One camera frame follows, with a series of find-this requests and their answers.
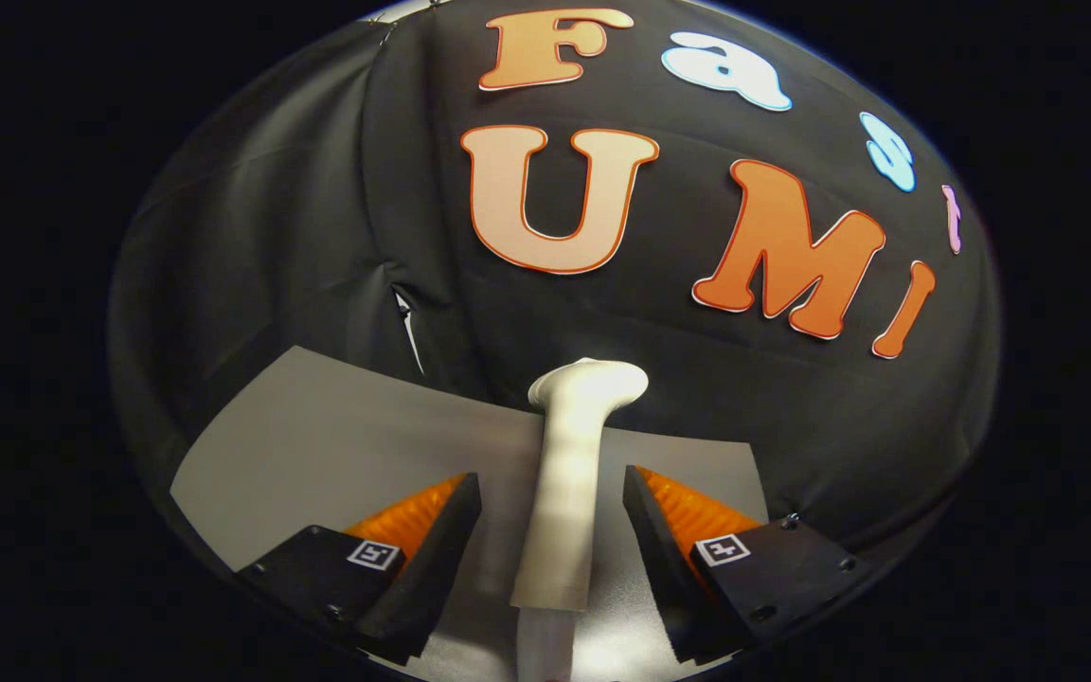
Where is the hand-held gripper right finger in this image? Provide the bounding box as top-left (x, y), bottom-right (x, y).
top-left (623, 464), bottom-right (873, 664)

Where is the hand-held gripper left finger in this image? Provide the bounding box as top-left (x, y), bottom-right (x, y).
top-left (238, 472), bottom-right (482, 666)

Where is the cream garment steamer head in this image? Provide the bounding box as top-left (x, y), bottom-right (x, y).
top-left (510, 358), bottom-right (651, 612)

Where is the white garment steamer hose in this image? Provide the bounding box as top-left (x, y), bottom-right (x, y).
top-left (517, 606), bottom-right (577, 681)

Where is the grey top drawer cabinet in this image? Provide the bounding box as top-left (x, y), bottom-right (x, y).
top-left (171, 346), bottom-right (769, 681)

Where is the black backdrop cloth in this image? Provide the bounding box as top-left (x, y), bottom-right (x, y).
top-left (110, 0), bottom-right (1001, 569)

